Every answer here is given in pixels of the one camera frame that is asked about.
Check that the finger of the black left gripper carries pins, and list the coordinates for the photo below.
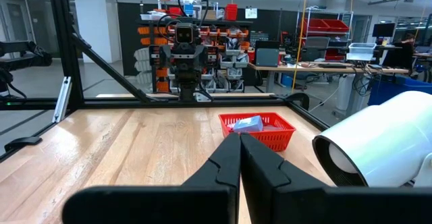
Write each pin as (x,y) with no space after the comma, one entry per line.
(181,69)
(191,69)

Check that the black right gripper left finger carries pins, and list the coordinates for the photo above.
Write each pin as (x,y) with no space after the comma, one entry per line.
(216,183)

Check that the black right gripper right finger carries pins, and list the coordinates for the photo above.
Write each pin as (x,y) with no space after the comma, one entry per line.
(270,190)

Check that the light blue relay cube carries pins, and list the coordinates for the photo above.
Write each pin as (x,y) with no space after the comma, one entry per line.
(248,124)

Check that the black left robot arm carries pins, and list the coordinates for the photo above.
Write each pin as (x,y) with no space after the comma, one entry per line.
(187,89)

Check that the black background robot arm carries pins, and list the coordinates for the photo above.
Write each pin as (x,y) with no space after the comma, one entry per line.
(20,48)

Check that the red plastic mesh basket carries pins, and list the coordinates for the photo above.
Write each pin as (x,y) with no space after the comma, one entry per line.
(276,139)

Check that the black robot torso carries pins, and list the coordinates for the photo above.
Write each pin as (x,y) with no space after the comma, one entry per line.
(229,35)

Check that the red storage bin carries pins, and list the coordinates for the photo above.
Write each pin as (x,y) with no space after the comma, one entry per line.
(315,25)
(337,25)
(231,12)

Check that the grey laptop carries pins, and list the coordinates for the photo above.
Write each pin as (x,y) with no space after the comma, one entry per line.
(266,57)

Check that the white paper sign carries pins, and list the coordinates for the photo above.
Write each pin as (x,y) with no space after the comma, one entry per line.
(250,13)

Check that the white building column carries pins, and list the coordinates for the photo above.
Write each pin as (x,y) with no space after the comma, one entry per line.
(92,21)

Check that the wooden background table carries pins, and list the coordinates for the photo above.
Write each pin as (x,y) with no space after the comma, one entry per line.
(303,69)

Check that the silver aluminium bar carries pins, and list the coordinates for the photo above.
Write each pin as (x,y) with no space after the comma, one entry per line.
(62,99)

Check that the white cylindrical lamp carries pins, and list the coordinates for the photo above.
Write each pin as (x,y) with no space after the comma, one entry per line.
(381,136)

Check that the large blue bin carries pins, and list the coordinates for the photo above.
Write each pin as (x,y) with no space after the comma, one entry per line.
(395,89)

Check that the clear plastic container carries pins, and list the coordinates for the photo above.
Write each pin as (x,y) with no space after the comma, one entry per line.
(362,50)

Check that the person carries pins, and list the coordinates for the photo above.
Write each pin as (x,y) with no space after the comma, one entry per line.
(403,50)

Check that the black background monitor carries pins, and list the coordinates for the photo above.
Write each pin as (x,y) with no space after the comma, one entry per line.
(383,30)

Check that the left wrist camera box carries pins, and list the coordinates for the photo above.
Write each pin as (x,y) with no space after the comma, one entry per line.
(184,34)

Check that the black aluminium table frame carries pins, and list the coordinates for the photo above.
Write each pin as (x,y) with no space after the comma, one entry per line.
(64,31)

